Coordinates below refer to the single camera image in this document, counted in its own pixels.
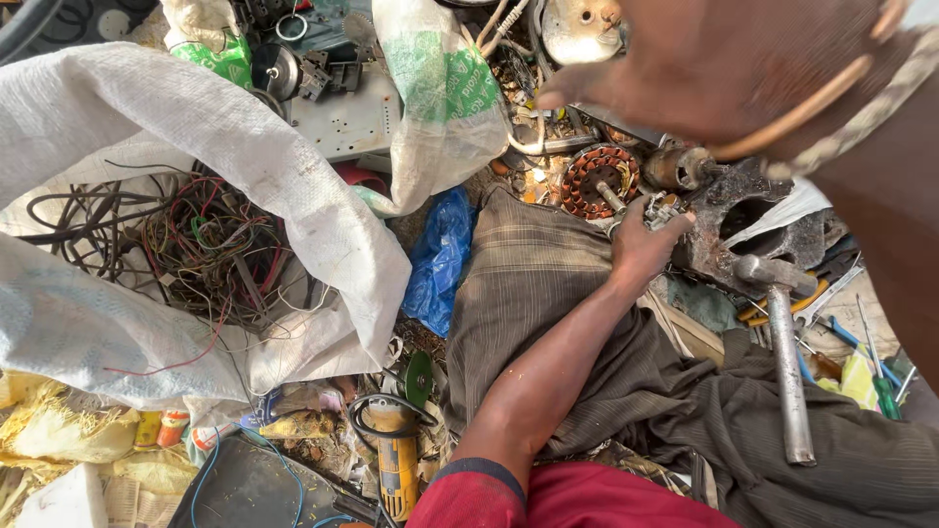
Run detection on person's left hand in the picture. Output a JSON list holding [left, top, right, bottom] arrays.
[[609, 194, 696, 291]]

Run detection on person's right hand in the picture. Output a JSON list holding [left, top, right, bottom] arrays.
[[536, 0, 911, 162]]

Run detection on small grey metal part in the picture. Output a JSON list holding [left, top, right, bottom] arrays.
[[607, 191, 688, 237]]

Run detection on aluminium dome housing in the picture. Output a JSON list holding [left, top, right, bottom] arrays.
[[540, 0, 626, 66]]

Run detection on copper wound motor stator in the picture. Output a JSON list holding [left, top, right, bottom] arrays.
[[560, 142, 644, 221]]

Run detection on white sack with green print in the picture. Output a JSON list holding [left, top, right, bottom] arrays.
[[351, 0, 512, 219]]

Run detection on rusty small motor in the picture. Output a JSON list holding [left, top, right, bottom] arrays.
[[643, 146, 729, 193]]

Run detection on person's brown striped trousers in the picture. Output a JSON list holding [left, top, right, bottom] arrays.
[[443, 183, 939, 528]]

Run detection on rusty iron casting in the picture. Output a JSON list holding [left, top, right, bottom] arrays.
[[671, 157, 850, 296]]

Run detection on blue plastic bag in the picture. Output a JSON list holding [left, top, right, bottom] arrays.
[[401, 186, 478, 339]]

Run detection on grey metal panel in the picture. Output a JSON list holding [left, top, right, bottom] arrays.
[[288, 62, 403, 163]]

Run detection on black plastic part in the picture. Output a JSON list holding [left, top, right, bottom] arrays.
[[296, 49, 365, 103]]

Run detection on white plastic sheet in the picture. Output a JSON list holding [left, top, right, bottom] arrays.
[[722, 179, 834, 251]]

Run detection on round metal disc part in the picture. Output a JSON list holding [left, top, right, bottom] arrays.
[[250, 42, 302, 103]]

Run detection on green grinding disc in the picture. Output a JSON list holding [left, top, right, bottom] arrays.
[[402, 350, 434, 409]]

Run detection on steel wrench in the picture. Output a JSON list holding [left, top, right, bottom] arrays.
[[791, 264, 866, 328]]

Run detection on steel hammer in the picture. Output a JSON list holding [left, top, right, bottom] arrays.
[[734, 254, 820, 467]]

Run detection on small white green printed sack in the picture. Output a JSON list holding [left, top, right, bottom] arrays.
[[160, 0, 255, 90]]

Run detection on yellow angle grinder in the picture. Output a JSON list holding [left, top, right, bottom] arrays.
[[347, 393, 441, 523]]

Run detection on person's red shirt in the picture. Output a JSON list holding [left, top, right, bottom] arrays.
[[405, 458, 743, 528]]

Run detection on large white woven sack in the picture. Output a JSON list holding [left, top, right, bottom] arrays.
[[0, 42, 413, 428]]

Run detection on black flat panel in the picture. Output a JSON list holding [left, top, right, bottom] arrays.
[[168, 433, 384, 528]]

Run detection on small orange bottle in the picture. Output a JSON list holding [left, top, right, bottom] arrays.
[[156, 409, 191, 449]]

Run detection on small yellow bottle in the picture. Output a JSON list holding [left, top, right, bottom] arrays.
[[133, 410, 163, 450]]

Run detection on yellow woven sack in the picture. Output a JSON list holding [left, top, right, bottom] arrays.
[[0, 370, 201, 528]]

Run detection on white foam block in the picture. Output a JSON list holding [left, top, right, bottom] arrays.
[[14, 462, 110, 528]]

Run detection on copper wire bracelet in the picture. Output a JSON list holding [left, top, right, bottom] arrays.
[[706, 54, 875, 163]]

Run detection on metal ring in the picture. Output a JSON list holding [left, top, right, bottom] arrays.
[[275, 12, 310, 43]]

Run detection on braided cord bracelet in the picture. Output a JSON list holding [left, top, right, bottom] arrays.
[[763, 28, 939, 181]]

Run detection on orange handled pliers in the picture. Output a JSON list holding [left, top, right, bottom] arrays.
[[737, 277, 830, 328]]

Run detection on blue handled tool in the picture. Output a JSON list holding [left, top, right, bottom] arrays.
[[796, 314, 904, 391]]

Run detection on tangle of scrap wires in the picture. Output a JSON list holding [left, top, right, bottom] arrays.
[[21, 160, 335, 376]]

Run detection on green handled screwdriver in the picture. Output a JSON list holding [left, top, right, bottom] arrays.
[[856, 293, 902, 421]]

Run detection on black hose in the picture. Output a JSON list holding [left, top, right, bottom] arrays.
[[0, 0, 65, 64]]

